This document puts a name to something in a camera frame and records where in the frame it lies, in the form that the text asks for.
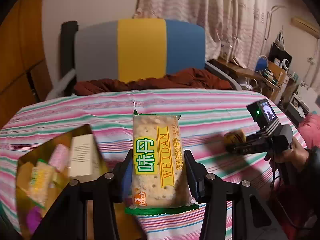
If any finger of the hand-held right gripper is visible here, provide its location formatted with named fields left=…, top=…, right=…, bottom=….
left=225, top=133, right=274, bottom=155

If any pink snack packet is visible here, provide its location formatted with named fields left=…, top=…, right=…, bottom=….
left=49, top=144, right=70, bottom=173

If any wooden side table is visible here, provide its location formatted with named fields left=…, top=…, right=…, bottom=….
left=215, top=57, right=287, bottom=100

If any purple snack packet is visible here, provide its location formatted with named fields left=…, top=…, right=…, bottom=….
left=25, top=205, right=47, bottom=233

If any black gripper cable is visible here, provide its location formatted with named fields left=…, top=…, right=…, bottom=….
left=269, top=155, right=282, bottom=200

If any green edged cracker packet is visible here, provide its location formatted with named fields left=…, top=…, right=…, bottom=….
left=125, top=109, right=200, bottom=216
left=27, top=161, right=57, bottom=204

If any wall air conditioner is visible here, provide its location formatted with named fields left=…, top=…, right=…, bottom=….
left=291, top=16, right=320, bottom=35

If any striped table cloth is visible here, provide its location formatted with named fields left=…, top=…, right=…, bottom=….
left=0, top=89, right=308, bottom=240

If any person's right hand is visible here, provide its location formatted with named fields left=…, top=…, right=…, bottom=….
left=264, top=137, right=310, bottom=172

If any white rectangular box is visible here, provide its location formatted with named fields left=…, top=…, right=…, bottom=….
left=68, top=134, right=105, bottom=178

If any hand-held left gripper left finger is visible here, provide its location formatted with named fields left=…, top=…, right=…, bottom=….
left=31, top=149, right=134, bottom=240

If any grey yellow blue chair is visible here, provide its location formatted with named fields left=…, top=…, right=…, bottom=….
left=75, top=19, right=243, bottom=90

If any black paper bag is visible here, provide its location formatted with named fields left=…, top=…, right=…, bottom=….
left=269, top=34, right=293, bottom=67

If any patterned beige curtain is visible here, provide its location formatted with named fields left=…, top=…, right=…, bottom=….
left=134, top=0, right=273, bottom=68

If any brown red cloth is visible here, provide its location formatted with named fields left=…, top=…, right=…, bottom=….
left=74, top=67, right=233, bottom=95

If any yellow snack packet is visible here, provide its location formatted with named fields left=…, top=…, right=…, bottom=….
left=223, top=129, right=247, bottom=147

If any white chair armrest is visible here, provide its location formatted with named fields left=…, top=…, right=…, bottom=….
left=45, top=69, right=77, bottom=100

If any wooden wardrobe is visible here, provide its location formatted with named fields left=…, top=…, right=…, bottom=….
left=0, top=0, right=54, bottom=123

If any person's right forearm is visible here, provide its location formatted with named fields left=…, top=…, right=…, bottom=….
left=304, top=146, right=320, bottom=178

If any gold metal tin box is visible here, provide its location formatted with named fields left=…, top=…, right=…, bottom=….
left=15, top=124, right=143, bottom=240

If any red garment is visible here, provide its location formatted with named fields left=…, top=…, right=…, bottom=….
left=269, top=114, right=320, bottom=240

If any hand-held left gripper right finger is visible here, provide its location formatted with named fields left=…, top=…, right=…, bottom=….
left=184, top=149, right=288, bottom=240

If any black rolled mat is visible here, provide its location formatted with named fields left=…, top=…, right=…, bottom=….
left=61, top=21, right=79, bottom=80

